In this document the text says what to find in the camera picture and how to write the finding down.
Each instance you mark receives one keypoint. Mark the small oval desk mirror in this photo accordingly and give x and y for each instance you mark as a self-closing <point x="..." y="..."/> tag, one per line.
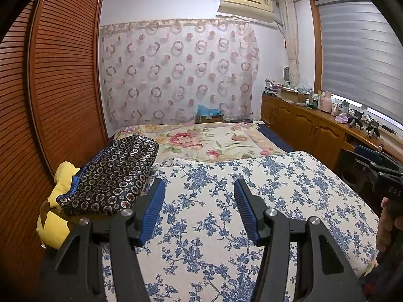
<point x="286" y="75"/>

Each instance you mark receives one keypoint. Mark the beige tied window curtain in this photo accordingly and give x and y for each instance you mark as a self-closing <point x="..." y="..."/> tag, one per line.
<point x="291" y="41"/>

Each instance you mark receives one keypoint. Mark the pink floral bedspread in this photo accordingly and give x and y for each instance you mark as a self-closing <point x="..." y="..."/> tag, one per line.
<point x="204" y="141"/>

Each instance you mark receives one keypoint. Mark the pile of books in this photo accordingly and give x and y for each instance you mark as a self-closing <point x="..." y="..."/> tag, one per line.
<point x="271" y="88"/>

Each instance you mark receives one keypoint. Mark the yellow plush toy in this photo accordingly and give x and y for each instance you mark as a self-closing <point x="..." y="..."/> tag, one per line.
<point x="55" y="229"/>

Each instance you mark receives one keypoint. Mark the wooden sideboard cabinet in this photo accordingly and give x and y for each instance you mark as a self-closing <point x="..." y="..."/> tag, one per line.
<point x="302" y="122"/>

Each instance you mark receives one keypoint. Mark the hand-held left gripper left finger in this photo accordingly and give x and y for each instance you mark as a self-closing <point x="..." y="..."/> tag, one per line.
<point x="152" y="214"/>

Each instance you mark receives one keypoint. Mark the navy patterned satin garment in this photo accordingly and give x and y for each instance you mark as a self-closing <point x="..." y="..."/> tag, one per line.
<point x="113" y="176"/>

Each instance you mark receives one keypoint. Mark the wooden louvred wardrobe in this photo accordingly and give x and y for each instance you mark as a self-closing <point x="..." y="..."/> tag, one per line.
<point x="47" y="100"/>

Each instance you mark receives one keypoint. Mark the pink tissue pack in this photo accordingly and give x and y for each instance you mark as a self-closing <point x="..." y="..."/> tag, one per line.
<point x="341" y="119"/>

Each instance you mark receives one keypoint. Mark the blue floral white blanket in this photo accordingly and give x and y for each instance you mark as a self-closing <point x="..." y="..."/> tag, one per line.
<point x="204" y="201"/>

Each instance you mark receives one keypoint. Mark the wall air conditioner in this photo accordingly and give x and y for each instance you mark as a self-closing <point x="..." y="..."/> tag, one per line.
<point x="245" y="4"/>

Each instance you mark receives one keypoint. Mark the navy bed sheet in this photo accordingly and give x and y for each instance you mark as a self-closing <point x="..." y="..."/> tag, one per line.
<point x="277" y="138"/>

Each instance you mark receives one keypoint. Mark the grey window blind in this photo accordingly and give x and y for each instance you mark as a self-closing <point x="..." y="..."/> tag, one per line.
<point x="359" y="53"/>

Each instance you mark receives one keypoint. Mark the sheer circle-patterned curtain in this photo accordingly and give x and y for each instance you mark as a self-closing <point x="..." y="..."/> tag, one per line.
<point x="179" y="72"/>

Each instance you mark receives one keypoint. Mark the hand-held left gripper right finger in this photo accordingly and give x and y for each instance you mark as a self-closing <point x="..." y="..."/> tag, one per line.
<point x="248" y="214"/>

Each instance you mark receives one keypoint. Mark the pink thermos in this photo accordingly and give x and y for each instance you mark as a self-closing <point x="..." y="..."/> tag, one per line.
<point x="326" y="103"/>

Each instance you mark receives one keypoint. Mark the open cardboard box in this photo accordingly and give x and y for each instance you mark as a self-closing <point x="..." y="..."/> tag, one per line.
<point x="292" y="96"/>

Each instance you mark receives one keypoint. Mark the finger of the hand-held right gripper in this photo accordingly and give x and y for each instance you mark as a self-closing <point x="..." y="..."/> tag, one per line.
<point x="368" y="152"/>
<point x="355" y="170"/>

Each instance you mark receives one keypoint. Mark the person's right hand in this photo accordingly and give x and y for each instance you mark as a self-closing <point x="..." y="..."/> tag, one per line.
<point x="384" y="226"/>

